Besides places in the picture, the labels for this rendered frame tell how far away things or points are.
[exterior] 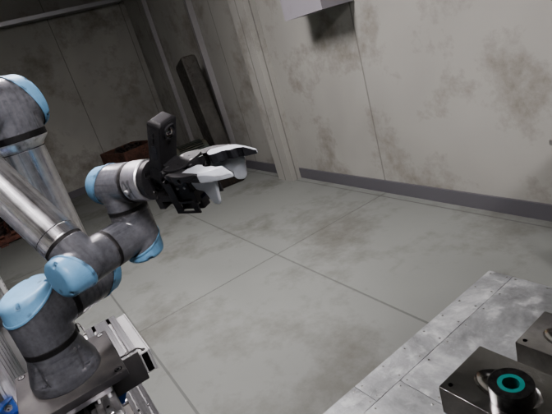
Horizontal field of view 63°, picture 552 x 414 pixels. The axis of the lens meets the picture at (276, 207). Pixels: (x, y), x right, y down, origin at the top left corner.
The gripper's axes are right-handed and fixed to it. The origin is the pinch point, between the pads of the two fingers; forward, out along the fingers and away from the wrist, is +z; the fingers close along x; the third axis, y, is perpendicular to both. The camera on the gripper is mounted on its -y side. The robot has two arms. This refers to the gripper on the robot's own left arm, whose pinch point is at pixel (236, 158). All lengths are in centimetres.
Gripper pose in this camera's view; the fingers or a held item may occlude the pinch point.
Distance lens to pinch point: 68.1
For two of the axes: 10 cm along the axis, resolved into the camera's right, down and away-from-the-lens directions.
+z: 8.3, -0.3, -5.6
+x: -4.5, 5.5, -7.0
